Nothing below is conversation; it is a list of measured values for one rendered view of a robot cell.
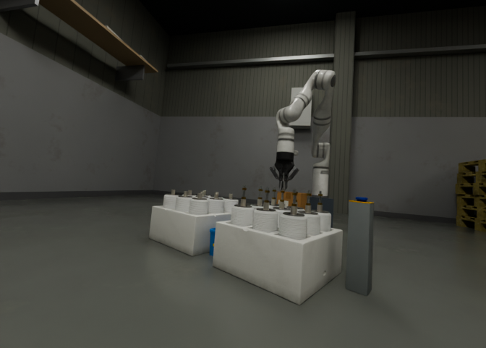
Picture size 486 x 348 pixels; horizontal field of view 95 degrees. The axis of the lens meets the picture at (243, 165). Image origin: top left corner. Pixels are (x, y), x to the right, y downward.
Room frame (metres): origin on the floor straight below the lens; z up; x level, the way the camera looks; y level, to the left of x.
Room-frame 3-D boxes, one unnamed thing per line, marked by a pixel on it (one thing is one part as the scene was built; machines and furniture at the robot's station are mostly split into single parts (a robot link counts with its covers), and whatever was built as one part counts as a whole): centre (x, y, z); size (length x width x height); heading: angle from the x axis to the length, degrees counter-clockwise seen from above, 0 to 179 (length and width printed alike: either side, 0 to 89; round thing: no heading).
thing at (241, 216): (0.95, -0.01, 0.16); 0.10 x 0.10 x 0.18
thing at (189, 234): (1.31, 0.22, 0.09); 0.39 x 0.39 x 0.18; 51
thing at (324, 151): (1.34, -0.47, 0.54); 0.09 x 0.09 x 0.17; 72
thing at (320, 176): (1.34, -0.47, 0.39); 0.09 x 0.09 x 0.17; 76
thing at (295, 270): (0.96, -0.18, 0.09); 0.39 x 0.39 x 0.18; 49
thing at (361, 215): (0.83, -0.45, 0.16); 0.07 x 0.07 x 0.31; 49
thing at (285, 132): (0.97, -0.17, 0.62); 0.09 x 0.07 x 0.15; 32
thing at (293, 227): (0.80, -0.19, 0.16); 0.10 x 0.10 x 0.18
